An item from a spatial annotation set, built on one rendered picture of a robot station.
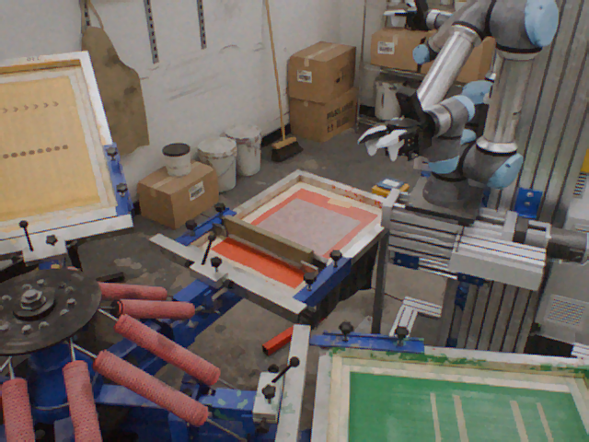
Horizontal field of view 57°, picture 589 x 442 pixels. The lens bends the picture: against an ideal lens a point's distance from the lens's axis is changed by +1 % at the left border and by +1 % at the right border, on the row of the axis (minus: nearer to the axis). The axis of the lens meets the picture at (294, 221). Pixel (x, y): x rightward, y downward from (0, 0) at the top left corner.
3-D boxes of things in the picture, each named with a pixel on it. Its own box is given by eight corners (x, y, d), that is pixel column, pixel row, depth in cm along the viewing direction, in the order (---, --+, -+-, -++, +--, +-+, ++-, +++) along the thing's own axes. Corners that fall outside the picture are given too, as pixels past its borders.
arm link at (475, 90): (451, 117, 213) (456, 84, 206) (471, 109, 220) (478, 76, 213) (478, 125, 205) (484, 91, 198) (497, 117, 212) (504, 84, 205)
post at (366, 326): (367, 316, 313) (381, 170, 262) (401, 331, 302) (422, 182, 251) (348, 337, 298) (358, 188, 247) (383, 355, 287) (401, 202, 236)
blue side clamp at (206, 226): (228, 220, 227) (227, 206, 223) (237, 224, 224) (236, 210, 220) (176, 254, 206) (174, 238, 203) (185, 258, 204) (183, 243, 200)
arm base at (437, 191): (472, 190, 183) (478, 164, 177) (465, 211, 171) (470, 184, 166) (428, 181, 188) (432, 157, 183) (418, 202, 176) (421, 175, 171)
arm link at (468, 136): (445, 158, 181) (452, 121, 174) (480, 171, 173) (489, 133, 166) (423, 168, 175) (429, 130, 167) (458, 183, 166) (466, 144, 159)
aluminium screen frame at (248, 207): (297, 176, 258) (297, 168, 256) (407, 213, 229) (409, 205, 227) (177, 252, 205) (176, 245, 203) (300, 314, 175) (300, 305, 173)
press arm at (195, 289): (211, 281, 184) (209, 270, 181) (223, 287, 181) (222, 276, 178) (173, 308, 172) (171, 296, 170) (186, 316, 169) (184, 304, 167)
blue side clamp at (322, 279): (339, 267, 199) (340, 252, 195) (351, 272, 196) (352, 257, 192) (291, 311, 178) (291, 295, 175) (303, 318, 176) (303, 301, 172)
